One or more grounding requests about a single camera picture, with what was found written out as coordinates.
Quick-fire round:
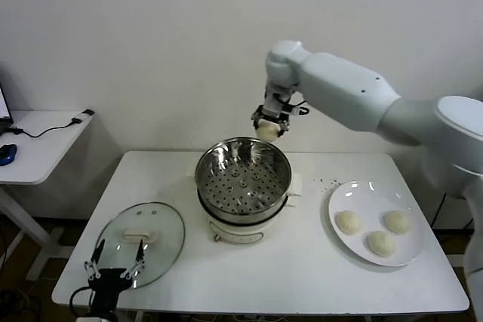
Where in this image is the stainless steel steamer basket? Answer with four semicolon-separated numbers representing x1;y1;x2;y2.
184;136;305;223

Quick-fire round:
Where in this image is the blue computer mouse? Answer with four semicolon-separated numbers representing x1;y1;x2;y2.
0;143;18;167

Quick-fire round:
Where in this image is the white oval plate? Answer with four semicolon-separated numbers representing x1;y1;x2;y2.
327;180;426;267

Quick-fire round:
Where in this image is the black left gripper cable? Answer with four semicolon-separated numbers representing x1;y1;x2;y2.
69;286;95;319

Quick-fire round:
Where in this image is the white side desk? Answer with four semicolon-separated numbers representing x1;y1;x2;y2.
0;111;95;281

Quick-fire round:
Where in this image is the white electric cooking pot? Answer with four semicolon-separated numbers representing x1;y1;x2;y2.
195;186;299;246

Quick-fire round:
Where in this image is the glass pot lid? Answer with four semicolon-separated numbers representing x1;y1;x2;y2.
94;201;186;290

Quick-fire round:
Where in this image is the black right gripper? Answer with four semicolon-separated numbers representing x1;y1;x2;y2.
251;90;292;138

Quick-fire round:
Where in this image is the black laptop computer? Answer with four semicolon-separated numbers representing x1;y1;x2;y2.
0;82;15;138

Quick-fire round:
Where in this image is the white steamed baozi bun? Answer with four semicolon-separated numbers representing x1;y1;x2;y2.
365;230;398;258
255;120;282;143
335;210;363;235
383;210;412;235

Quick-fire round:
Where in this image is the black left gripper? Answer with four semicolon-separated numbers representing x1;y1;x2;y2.
83;238;147;314

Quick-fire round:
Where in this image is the black desk cable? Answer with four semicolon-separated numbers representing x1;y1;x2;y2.
2;120;82;139

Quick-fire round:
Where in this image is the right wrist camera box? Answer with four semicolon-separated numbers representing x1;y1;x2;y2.
288;102;310;118

